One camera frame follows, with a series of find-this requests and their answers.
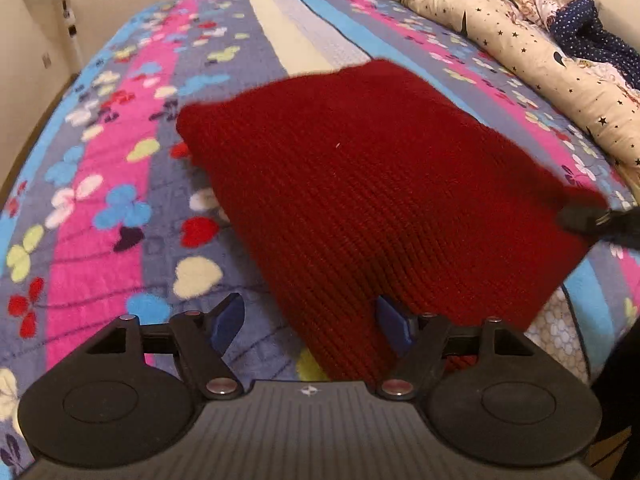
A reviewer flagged cream star-print duvet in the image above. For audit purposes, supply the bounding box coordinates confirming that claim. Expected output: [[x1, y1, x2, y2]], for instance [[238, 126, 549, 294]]
[[398, 0, 639, 192]]

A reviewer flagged colourful floral fleece blanket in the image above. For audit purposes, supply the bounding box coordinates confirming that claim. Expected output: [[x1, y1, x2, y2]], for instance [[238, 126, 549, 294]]
[[1, 0, 634, 479]]

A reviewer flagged navy dotted fabric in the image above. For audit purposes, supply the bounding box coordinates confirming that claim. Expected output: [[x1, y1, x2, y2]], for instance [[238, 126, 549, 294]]
[[548, 0, 639, 89]]

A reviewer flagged dark red knit sweater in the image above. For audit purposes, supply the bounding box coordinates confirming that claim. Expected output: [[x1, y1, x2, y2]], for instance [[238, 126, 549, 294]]
[[176, 60, 605, 384]]

